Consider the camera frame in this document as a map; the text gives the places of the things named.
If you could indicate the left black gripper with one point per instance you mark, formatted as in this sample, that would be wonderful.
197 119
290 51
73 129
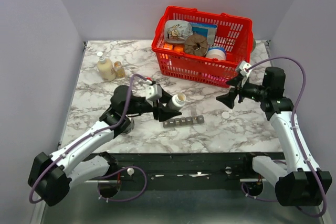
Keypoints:
161 113

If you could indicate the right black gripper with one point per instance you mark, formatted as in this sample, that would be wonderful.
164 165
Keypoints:
228 99

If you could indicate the white pill bottle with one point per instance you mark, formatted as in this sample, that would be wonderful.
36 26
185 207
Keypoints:
177 101

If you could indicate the grey weekly pill organizer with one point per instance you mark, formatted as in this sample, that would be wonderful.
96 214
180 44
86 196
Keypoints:
185 121

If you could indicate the white bottle cap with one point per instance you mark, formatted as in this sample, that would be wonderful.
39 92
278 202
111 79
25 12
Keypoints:
225 115

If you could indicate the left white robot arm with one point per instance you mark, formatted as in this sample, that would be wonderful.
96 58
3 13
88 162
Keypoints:
53 176

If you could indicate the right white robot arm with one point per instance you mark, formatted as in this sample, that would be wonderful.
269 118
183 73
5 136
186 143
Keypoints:
302 182

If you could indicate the white blue tub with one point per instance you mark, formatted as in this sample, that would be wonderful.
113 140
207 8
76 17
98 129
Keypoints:
215 52

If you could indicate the red plastic shopping basket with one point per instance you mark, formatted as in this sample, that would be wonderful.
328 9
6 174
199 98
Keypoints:
234 34

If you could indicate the small amber bottle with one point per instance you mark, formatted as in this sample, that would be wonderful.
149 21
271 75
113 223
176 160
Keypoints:
119 69

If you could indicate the brown round paper package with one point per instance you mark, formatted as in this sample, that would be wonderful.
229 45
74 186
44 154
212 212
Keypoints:
196 45

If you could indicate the orange fruit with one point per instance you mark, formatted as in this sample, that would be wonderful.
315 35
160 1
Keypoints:
178 48

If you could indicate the orange small box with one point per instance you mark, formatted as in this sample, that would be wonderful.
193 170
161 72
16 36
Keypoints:
168 46

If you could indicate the blue packet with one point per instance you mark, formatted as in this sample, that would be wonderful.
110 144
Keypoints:
206 30

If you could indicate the yellow liquid bottle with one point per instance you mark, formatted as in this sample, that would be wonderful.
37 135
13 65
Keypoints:
105 68

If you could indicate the silver snack pouch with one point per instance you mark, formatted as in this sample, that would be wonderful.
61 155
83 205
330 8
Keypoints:
177 31

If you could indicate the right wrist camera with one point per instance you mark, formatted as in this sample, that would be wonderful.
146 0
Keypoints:
242 68

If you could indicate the black table front rail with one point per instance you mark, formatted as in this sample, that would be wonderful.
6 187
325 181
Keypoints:
180 171

